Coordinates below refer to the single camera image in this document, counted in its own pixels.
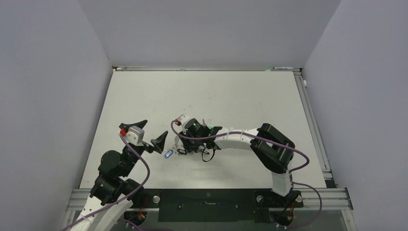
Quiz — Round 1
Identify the large grey keyring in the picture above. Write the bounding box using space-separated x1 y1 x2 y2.
172 134 199 155

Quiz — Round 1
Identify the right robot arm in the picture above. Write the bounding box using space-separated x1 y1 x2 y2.
172 118 303 206

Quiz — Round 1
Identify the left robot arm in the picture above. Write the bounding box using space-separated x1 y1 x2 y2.
64 120 168 231

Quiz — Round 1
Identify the blue key tag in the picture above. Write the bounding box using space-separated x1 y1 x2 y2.
164 149 174 159

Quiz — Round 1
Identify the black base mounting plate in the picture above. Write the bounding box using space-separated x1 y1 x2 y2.
127 189 304 223

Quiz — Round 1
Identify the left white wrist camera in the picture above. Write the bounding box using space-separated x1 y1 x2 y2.
124 126 144 146

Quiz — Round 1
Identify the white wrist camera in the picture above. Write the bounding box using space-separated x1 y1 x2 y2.
175 114 192 127
124 126 144 146

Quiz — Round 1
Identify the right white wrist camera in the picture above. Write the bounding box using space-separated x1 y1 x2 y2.
175 114 192 127

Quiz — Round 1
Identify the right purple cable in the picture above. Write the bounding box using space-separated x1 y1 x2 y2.
170 119 323 230

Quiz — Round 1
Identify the aluminium rail back edge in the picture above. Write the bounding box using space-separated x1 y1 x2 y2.
112 66 302 72

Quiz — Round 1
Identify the aluminium rail right side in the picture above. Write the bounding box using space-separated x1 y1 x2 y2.
293 70 355 211

